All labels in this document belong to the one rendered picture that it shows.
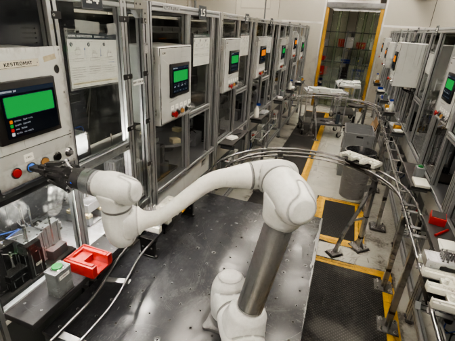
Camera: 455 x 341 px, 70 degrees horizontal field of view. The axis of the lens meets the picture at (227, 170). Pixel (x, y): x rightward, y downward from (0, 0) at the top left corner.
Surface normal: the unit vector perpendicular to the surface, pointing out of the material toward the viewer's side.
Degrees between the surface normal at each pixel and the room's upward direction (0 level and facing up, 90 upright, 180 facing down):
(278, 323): 0
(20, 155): 90
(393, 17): 90
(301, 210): 84
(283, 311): 0
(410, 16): 90
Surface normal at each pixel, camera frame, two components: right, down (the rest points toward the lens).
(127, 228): 0.37, 0.40
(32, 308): 0.06, -0.91
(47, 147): 0.94, 0.18
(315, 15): -0.34, 0.36
